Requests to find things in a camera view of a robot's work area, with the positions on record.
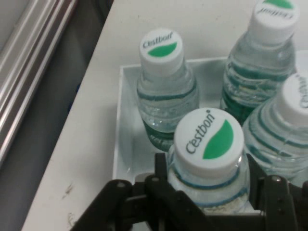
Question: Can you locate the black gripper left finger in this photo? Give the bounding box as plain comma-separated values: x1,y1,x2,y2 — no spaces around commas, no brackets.
71,153,205,231

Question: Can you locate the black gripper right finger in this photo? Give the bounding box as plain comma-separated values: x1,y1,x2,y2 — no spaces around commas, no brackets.
245,153,308,231

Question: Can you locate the Cestbon water bottle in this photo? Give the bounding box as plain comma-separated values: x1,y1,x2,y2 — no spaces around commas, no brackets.
241,73,308,189
167,107,251,215
219,0,298,125
136,28,200,153

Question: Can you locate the white plastic bin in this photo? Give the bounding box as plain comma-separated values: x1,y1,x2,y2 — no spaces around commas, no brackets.
111,50,308,217

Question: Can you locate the aluminium profile rail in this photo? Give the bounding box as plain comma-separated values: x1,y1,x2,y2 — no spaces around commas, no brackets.
0,0,81,167

